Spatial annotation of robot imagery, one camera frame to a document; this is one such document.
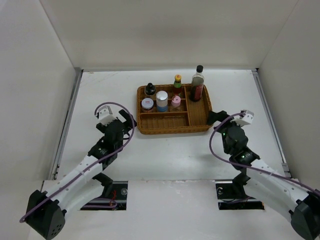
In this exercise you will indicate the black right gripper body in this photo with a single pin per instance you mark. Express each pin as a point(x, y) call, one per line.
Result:
point(224, 134)

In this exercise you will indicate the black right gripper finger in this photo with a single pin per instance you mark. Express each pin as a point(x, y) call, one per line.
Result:
point(221, 115)
point(211, 121)

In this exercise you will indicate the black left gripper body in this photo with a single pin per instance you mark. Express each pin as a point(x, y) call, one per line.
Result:
point(102, 127)

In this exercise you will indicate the white-lid spice jar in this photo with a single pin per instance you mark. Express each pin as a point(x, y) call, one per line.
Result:
point(147, 105)

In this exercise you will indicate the small black-capped glass jar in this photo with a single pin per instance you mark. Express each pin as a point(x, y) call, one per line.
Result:
point(150, 91)

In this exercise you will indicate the pink-lid spice jar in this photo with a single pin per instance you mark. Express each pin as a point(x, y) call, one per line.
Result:
point(175, 104)

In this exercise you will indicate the silver-lid jar blue label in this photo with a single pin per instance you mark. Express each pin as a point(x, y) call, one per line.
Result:
point(162, 101)

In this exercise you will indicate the tall soy sauce bottle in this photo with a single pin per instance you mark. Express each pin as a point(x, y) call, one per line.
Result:
point(197, 84)

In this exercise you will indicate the red sauce bottle green label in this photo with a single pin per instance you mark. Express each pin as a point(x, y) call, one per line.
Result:
point(177, 85)

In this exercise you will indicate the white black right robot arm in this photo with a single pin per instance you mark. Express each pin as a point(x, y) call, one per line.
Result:
point(298, 203)

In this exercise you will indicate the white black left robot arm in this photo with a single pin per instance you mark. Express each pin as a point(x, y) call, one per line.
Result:
point(48, 210)

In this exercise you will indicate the brown wicker divided tray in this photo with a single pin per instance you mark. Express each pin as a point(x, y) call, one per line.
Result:
point(190, 118)

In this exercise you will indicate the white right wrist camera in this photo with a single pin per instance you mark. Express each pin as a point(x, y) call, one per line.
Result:
point(245, 118)

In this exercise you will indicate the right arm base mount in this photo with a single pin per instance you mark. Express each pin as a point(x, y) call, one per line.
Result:
point(231, 195)

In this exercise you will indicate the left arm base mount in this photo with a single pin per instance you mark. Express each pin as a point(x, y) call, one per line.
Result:
point(114, 199)

